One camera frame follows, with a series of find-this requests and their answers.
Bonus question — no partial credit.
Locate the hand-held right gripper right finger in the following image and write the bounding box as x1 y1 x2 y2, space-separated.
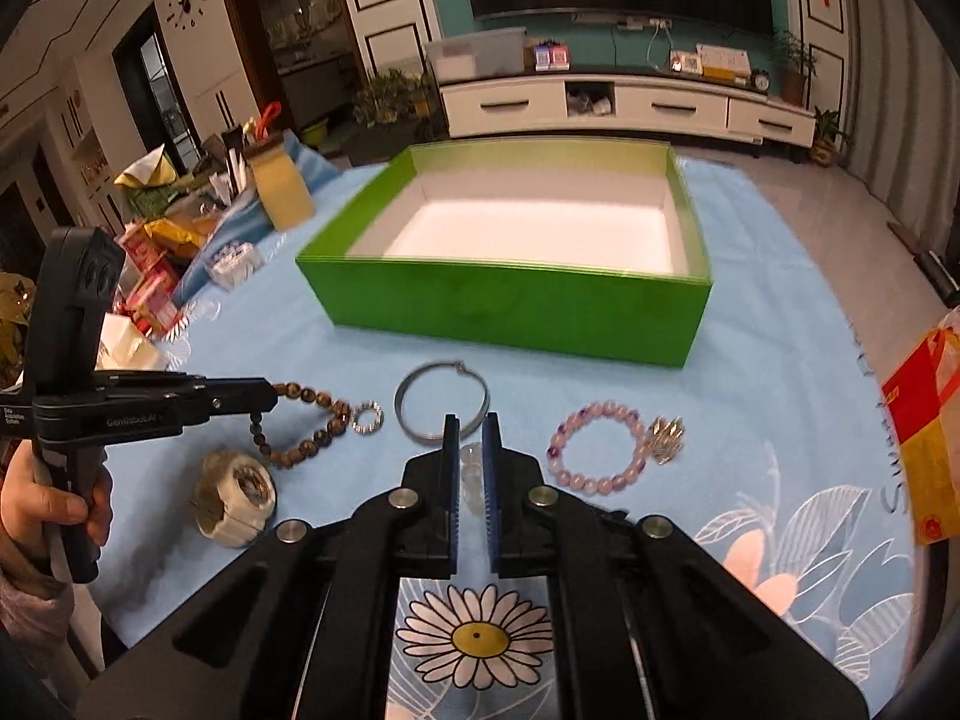
483 412 871 720

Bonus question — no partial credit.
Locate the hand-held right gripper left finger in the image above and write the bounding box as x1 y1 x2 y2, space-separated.
75 414 461 720

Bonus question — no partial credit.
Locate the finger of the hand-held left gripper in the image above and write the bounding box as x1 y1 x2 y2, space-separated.
180 376 275 422

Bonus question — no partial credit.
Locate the metal bangle with clasp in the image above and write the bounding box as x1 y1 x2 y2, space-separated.
394 360 492 443

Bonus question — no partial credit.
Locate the brown wooden bead bracelet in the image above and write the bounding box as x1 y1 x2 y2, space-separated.
249 381 352 470

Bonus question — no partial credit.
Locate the white wrist watch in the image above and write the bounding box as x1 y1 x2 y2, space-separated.
187 448 278 547

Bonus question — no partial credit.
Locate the pink purple bead bracelet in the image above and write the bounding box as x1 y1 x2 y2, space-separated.
547 399 653 496

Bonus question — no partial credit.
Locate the green cardboard box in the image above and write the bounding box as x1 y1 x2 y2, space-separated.
295 139 713 370

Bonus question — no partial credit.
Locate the gold charm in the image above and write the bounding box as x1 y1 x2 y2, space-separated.
646 414 687 466

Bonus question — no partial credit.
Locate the person's left forearm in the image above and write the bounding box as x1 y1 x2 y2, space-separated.
0 551 77 687

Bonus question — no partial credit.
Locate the person's left hand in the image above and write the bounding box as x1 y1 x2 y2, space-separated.
0 439 115 567

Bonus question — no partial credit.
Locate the red snack box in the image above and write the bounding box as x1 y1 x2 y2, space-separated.
124 268 185 336

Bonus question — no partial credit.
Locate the blue and white small box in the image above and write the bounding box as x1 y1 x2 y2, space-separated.
211 241 261 287

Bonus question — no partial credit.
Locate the yellow crumpled bag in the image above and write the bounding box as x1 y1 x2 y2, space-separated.
114 146 179 190

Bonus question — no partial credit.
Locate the yellow tape roll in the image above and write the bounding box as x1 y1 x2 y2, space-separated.
244 136 316 233

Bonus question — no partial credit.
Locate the dark planter with plants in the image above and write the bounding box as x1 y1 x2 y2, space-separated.
349 67 437 166

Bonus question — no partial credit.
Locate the white television cabinet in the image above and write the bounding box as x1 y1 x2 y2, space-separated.
439 73 816 152

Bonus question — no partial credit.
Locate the clear plastic storage bin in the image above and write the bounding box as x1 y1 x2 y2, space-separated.
424 27 527 85

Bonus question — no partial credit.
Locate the red and yellow bag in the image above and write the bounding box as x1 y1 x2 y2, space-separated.
879 307 960 548

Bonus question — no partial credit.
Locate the yellow and white box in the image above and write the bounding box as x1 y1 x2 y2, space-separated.
696 43 751 87

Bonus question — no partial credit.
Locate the small potted plant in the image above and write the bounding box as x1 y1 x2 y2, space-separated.
810 109 854 167

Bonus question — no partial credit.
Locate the white power strip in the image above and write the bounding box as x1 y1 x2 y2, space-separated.
574 13 673 29

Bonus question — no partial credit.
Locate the dark floor stand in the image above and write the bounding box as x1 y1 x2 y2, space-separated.
887 221 960 302

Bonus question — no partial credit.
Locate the tall potted plant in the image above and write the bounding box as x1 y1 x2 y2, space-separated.
772 30 820 106

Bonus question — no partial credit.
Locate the grey curtain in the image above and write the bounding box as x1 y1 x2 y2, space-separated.
844 0 960 241

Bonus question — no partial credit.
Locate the black wall clock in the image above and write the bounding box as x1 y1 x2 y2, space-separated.
165 0 212 31

